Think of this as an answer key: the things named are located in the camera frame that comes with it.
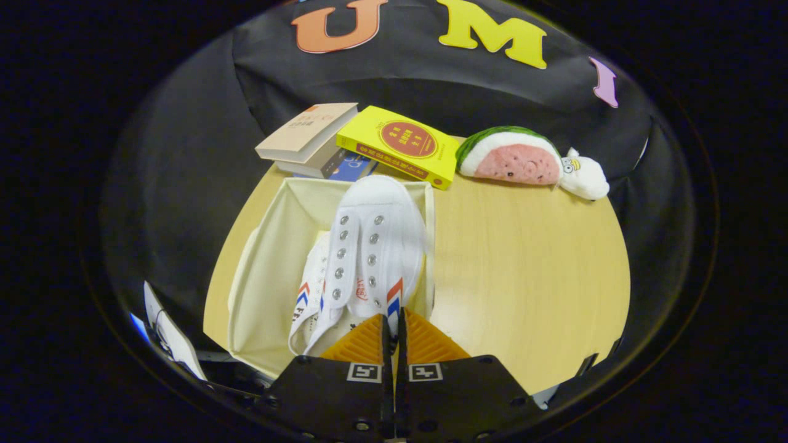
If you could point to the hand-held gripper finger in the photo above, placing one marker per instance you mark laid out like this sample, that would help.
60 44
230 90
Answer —
401 369
387 369

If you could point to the white canvas shoe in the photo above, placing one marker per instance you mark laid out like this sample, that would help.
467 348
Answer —
375 234
311 289

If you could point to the cream fabric storage box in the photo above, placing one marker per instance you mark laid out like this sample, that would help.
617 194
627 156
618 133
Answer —
271 258

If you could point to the blue book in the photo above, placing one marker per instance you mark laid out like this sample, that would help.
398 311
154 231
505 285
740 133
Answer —
357 167

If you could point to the grey book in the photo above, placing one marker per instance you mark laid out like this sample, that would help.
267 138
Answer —
314 167

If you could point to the yellow book with red circle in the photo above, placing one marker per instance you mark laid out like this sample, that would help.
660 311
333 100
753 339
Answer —
400 144

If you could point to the watermelon slice plush toy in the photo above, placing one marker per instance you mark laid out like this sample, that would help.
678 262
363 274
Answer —
517 163

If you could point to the beige book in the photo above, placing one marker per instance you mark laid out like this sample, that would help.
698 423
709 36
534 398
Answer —
305 132

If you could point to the computer monitor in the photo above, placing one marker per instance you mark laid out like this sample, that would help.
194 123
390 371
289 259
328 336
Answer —
137 325

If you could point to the small white plush toy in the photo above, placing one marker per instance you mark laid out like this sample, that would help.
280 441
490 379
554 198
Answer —
585 178

